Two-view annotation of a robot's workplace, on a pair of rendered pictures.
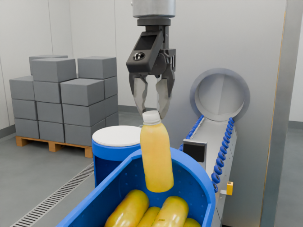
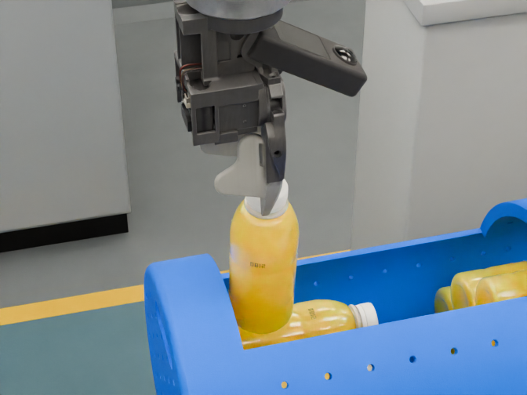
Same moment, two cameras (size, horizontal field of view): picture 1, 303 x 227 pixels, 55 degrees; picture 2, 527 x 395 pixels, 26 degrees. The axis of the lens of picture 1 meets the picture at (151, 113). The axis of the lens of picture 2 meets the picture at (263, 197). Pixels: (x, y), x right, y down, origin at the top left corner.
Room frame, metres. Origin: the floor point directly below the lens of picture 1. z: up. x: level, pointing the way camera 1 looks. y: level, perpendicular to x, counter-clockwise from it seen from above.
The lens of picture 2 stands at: (1.09, 0.69, 1.99)
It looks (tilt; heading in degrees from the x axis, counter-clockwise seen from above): 38 degrees down; 236
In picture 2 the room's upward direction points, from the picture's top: straight up
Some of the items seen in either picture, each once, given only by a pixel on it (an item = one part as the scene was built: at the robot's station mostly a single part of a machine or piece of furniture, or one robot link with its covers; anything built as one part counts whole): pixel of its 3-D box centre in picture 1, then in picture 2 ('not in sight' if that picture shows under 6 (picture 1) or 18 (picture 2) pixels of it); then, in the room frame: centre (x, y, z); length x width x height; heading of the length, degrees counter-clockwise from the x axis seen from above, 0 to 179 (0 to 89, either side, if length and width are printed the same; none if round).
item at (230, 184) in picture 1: (222, 187); not in sight; (1.04, -0.29, 0.92); 0.08 x 0.03 x 0.05; 71
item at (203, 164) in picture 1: (194, 158); not in sight; (1.13, -0.18, 1.00); 0.10 x 0.04 x 0.15; 71
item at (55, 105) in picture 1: (66, 101); not in sight; (3.90, 1.17, 0.59); 1.20 x 0.80 x 1.19; 70
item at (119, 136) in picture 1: (121, 135); not in sight; (1.34, 0.15, 1.03); 0.28 x 0.28 x 0.01
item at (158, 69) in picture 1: (155, 48); (232, 63); (0.64, -0.01, 1.49); 0.09 x 0.08 x 0.12; 160
